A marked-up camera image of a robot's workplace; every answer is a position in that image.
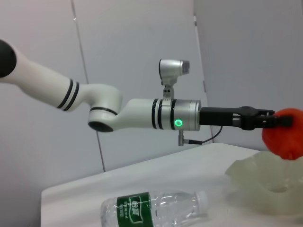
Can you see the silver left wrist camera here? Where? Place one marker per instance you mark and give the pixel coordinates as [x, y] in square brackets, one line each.
[170, 68]

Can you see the red-orange fruit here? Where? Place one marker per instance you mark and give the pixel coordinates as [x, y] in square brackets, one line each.
[284, 142]

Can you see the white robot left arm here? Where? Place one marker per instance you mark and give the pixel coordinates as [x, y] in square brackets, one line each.
[99, 101]

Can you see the translucent wavy fruit plate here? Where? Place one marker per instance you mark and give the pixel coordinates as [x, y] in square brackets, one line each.
[260, 179]

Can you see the clear water bottle green label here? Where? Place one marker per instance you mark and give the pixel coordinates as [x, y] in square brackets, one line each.
[132, 208]

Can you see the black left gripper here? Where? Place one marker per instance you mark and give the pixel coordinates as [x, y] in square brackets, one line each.
[220, 117]

